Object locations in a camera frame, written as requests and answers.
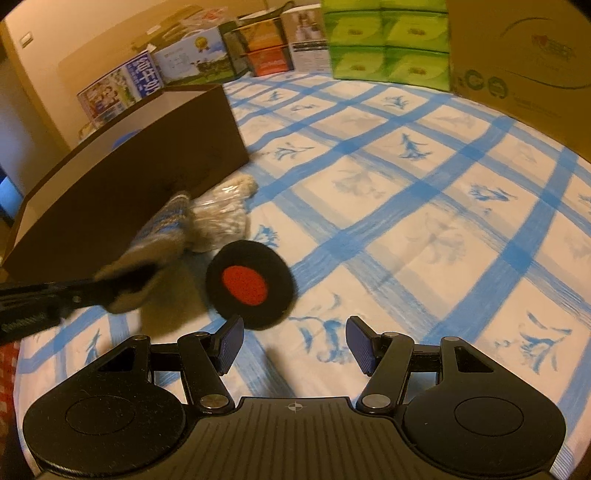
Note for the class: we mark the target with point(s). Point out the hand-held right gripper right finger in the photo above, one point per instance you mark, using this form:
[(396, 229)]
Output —
[(360, 344)]

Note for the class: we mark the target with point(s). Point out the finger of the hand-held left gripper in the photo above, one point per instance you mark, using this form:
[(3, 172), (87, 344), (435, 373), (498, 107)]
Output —
[(106, 288)]

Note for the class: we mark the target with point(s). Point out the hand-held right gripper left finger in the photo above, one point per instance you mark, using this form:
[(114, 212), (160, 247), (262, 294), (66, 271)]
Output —
[(231, 344)]

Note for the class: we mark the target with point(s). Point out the black round pad red centre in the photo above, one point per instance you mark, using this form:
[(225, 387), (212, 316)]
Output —
[(249, 279)]

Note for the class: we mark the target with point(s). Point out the blue patterned knitted sock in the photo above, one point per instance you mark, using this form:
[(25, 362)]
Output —
[(157, 226)]

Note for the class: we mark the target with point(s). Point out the red checked cloth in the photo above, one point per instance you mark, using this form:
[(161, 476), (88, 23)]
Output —
[(7, 392)]

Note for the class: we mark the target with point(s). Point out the beige bundle in plastic wrap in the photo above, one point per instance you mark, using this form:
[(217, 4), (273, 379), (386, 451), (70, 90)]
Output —
[(217, 217)]

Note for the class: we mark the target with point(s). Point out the blue checked bed sheet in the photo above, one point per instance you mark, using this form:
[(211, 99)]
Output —
[(415, 207)]

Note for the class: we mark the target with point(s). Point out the blue printed milk carton box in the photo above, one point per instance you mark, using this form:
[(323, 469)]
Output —
[(115, 87)]

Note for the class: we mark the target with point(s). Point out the wooden headboard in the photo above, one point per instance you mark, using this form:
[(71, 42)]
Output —
[(83, 69)]

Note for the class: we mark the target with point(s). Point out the blue green landscape box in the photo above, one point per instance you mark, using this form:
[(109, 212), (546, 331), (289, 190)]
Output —
[(194, 55)]

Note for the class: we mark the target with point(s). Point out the orange noodle bowl pack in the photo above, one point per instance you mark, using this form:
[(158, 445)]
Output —
[(268, 62)]

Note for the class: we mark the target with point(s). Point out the clear plastic bag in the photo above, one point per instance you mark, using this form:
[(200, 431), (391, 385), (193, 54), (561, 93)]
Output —
[(198, 16)]

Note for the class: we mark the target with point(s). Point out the green tissue pack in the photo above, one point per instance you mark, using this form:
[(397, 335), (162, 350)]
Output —
[(383, 46)]

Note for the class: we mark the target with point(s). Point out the white tall box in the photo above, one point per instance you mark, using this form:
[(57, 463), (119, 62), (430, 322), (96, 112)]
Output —
[(307, 41)]

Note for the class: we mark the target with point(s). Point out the black bag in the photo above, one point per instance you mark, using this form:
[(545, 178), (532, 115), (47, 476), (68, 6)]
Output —
[(263, 14)]

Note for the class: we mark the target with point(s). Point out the large brown cardboard box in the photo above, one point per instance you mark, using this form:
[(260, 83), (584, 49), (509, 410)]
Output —
[(521, 60)]

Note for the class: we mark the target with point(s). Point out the wall light switch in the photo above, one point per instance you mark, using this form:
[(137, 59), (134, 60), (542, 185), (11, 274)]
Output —
[(27, 39)]

